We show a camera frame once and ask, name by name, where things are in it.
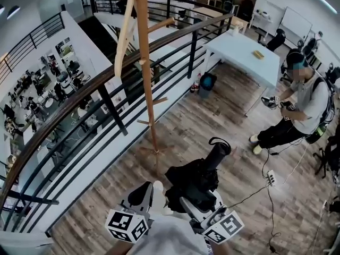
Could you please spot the person's white shoe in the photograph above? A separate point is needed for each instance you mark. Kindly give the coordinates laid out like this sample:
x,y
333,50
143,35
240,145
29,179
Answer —
x,y
159,195

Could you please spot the red-capped plastic bottle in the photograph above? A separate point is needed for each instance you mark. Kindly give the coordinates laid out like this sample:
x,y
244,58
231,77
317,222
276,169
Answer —
x,y
195,87

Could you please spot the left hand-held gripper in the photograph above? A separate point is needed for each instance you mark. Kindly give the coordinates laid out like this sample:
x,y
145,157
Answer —
x,y
127,223

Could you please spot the person's grey shirt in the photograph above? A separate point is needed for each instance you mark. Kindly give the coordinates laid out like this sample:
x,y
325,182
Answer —
x,y
170,238

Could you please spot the black railing with wooden handrail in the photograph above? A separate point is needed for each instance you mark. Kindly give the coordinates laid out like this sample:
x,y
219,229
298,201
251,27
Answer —
x,y
112,110

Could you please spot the small wooden block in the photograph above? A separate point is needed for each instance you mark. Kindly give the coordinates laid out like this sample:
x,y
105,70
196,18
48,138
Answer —
x,y
259,55

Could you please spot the grey trash bin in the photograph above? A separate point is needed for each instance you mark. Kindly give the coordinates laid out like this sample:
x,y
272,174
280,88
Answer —
x,y
207,85

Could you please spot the light wooden table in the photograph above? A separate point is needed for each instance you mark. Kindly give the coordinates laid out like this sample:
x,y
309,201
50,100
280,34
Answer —
x,y
210,11

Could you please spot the black office chair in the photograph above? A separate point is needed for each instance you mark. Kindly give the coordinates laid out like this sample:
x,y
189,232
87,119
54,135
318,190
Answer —
x,y
276,40

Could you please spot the black metal railing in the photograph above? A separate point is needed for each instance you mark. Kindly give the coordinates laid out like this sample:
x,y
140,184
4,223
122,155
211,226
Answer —
x,y
40,33

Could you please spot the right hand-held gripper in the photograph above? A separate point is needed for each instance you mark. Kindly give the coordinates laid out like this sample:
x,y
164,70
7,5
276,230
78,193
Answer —
x,y
225,226

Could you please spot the whiteboard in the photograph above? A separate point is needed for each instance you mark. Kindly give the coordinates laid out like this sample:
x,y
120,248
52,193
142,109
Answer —
x,y
296,23

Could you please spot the white table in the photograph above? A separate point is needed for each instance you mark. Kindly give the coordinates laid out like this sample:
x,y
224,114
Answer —
x,y
239,49

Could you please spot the black umbrella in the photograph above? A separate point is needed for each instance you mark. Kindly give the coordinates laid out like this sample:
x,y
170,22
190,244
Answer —
x,y
196,174

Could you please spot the white power strip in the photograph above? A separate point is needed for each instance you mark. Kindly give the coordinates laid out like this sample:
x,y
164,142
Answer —
x,y
271,178

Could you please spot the wooden coat rack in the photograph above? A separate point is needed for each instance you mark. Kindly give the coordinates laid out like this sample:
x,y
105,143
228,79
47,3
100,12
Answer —
x,y
144,36

